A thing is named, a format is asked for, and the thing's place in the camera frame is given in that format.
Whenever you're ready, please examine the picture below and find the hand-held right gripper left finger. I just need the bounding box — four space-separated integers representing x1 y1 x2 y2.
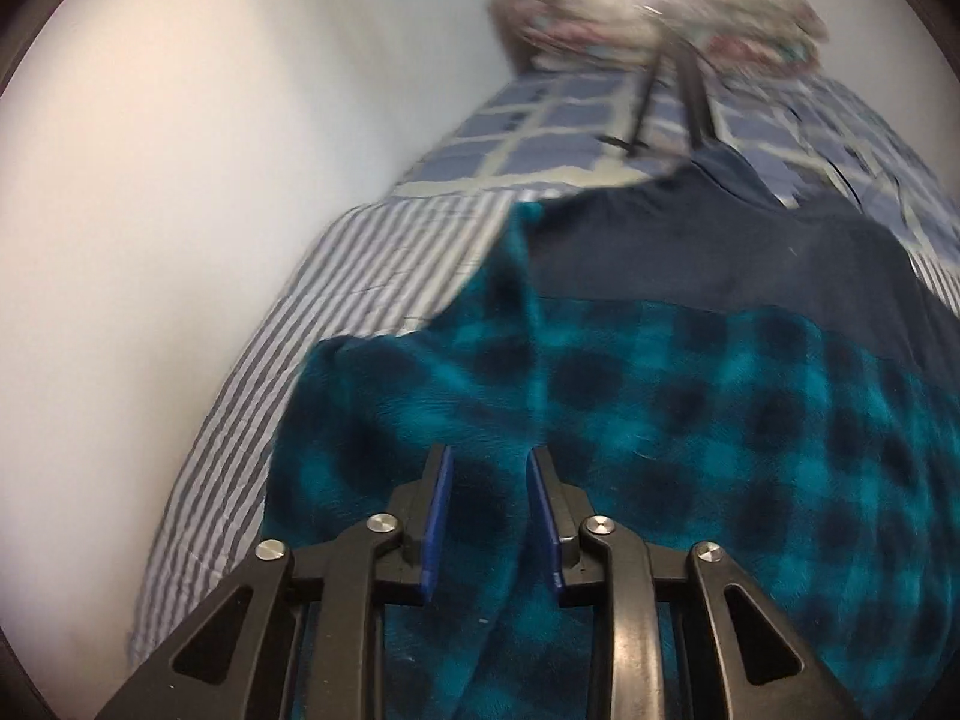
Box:
94 444 455 720

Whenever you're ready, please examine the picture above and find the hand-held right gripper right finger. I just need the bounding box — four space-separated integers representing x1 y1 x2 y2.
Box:
525 446 863 720

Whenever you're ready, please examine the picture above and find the teal plaid fleece garment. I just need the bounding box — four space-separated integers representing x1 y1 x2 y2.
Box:
266 146 960 720

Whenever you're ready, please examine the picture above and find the grey striped blanket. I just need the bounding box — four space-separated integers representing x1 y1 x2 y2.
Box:
127 191 960 661

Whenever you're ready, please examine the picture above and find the blue checked bed sheet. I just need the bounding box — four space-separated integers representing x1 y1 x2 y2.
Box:
390 64 960 260

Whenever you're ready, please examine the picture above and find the black tripod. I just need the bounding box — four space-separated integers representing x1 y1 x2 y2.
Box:
600 7 721 158

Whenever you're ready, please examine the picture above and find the folded floral quilt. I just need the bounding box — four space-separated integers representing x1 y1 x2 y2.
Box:
487 0 833 80

